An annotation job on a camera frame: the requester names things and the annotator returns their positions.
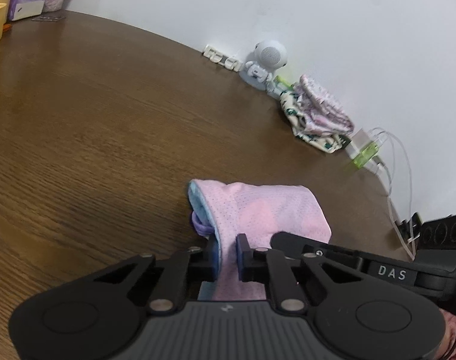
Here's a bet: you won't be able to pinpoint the pink blue purple garment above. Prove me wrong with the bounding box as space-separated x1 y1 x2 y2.
187 180 331 302

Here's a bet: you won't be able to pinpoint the folded floral clothes pile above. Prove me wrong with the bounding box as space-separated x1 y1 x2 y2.
279 75 355 154

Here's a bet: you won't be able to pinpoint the black binder clip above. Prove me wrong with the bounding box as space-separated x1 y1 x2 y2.
395 212 422 245

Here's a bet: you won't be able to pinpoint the green bottle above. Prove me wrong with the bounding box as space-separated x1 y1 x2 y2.
352 141 380 169

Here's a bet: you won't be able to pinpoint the white power strip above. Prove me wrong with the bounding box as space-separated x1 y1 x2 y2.
345 127 388 175

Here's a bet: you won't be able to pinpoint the white astronaut figurine speaker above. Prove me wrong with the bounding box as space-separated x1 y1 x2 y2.
239 40 288 91

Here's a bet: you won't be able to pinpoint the purple tissue box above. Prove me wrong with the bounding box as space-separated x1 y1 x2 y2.
7 0 46 22

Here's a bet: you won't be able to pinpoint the white charging cables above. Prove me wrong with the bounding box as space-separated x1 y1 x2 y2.
369 127 418 261

